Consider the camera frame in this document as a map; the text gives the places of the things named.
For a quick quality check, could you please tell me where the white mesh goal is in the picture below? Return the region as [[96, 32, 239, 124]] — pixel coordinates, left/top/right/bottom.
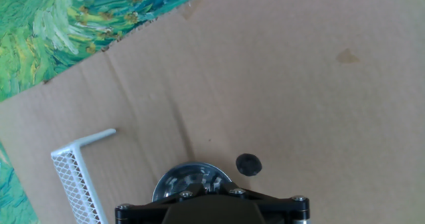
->
[[50, 128, 118, 224]]

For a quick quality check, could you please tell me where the black round dot marker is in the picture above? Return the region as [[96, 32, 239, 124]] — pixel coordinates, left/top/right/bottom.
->
[[235, 153, 264, 177]]

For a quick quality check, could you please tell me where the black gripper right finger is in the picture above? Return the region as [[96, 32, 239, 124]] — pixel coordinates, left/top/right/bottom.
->
[[212, 180, 310, 224]]

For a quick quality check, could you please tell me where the brown cardboard sheet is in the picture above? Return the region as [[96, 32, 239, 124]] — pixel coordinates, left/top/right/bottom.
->
[[0, 0, 425, 224]]

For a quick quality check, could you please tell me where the painted landscape tablecloth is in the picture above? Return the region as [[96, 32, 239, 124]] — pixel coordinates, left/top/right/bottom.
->
[[0, 0, 217, 224]]

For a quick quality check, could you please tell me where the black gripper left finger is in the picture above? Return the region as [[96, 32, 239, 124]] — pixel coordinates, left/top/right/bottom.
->
[[115, 181, 213, 224]]

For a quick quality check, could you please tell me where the round stainless steel plate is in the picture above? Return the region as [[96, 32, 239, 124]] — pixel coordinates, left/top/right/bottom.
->
[[151, 162, 234, 203]]

